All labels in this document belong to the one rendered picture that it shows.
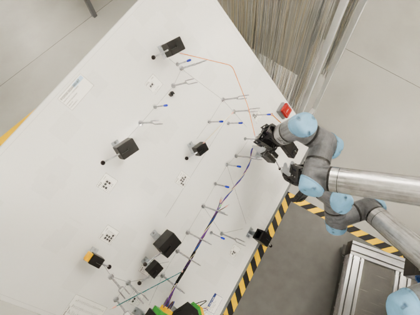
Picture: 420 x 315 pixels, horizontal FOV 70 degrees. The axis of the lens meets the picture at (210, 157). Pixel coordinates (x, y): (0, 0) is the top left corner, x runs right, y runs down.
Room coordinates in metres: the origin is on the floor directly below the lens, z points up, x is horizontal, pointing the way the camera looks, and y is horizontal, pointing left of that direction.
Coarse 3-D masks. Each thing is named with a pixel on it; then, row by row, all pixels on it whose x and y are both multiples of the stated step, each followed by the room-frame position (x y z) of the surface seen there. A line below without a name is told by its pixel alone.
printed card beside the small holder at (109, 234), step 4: (108, 224) 0.24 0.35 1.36; (108, 228) 0.23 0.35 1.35; (112, 228) 0.23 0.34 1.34; (104, 232) 0.22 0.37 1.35; (108, 232) 0.22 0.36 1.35; (112, 232) 0.22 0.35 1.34; (116, 232) 0.22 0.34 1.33; (100, 236) 0.21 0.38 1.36; (104, 236) 0.21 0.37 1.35; (108, 236) 0.21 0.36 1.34; (112, 236) 0.21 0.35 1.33; (104, 240) 0.20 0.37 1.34; (108, 240) 0.20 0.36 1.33; (112, 240) 0.20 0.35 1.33
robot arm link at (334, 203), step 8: (328, 192) 0.25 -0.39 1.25; (336, 192) 0.24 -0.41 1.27; (320, 200) 0.24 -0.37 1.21; (328, 200) 0.23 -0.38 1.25; (336, 200) 0.22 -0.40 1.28; (344, 200) 0.21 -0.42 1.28; (352, 200) 0.21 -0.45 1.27; (328, 208) 0.20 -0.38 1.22; (336, 208) 0.19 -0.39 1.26; (344, 208) 0.19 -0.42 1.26
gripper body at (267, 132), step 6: (270, 126) 0.49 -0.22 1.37; (264, 132) 0.49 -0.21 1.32; (270, 132) 0.46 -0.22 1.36; (258, 138) 0.48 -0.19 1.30; (264, 138) 0.47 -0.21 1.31; (270, 138) 0.47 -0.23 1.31; (258, 144) 0.47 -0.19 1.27; (264, 144) 0.46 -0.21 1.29; (270, 144) 0.45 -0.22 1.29; (276, 144) 0.45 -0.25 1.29; (282, 144) 0.42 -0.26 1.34
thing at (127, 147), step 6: (126, 138) 0.46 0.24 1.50; (132, 138) 0.44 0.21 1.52; (114, 144) 0.46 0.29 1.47; (120, 144) 0.43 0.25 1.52; (126, 144) 0.42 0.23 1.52; (132, 144) 0.43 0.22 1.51; (114, 150) 0.42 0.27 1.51; (120, 150) 0.41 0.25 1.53; (126, 150) 0.41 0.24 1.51; (132, 150) 0.41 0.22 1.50; (138, 150) 0.41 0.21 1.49; (114, 156) 0.40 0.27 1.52; (120, 156) 0.40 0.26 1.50; (126, 156) 0.39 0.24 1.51; (102, 162) 0.38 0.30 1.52
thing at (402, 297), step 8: (408, 288) -0.07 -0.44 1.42; (416, 288) -0.07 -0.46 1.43; (392, 296) -0.08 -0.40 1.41; (400, 296) -0.08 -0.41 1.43; (408, 296) -0.08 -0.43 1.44; (416, 296) -0.09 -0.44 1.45; (392, 304) -0.10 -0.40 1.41; (400, 304) -0.10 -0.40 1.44; (408, 304) -0.10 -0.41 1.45; (416, 304) -0.10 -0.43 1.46; (392, 312) -0.12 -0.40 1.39; (400, 312) -0.12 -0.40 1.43; (408, 312) -0.12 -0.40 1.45; (416, 312) -0.12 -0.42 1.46
